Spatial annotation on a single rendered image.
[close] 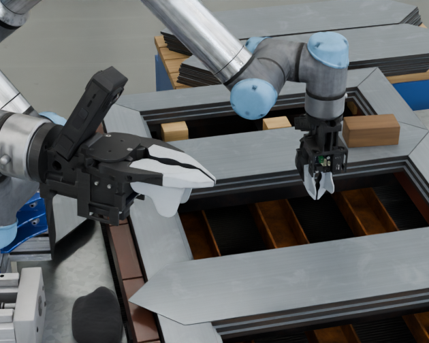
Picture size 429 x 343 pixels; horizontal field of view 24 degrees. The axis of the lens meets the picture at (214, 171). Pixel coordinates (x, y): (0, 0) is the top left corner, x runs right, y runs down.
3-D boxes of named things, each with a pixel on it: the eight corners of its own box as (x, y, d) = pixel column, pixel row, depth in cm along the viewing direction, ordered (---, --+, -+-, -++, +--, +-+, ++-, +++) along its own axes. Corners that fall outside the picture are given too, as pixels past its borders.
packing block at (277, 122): (285, 129, 248) (286, 116, 246) (291, 139, 244) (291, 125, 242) (262, 132, 247) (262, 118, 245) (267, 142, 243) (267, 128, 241)
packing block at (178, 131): (184, 133, 247) (184, 119, 245) (188, 143, 243) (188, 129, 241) (161, 135, 246) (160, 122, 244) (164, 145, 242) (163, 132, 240)
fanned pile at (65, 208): (82, 164, 253) (82, 150, 250) (103, 256, 221) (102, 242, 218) (34, 169, 250) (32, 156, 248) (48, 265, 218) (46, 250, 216)
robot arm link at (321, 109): (300, 84, 189) (340, 79, 191) (299, 105, 192) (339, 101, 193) (312, 103, 183) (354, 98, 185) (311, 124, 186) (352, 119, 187)
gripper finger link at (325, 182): (323, 211, 198) (325, 173, 193) (314, 195, 203) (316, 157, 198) (338, 209, 199) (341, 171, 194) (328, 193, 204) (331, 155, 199)
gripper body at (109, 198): (151, 199, 117) (61, 177, 121) (153, 133, 113) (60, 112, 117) (122, 229, 111) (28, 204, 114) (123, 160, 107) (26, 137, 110)
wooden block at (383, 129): (391, 131, 233) (393, 113, 231) (398, 144, 228) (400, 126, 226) (341, 135, 232) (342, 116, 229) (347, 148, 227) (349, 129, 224)
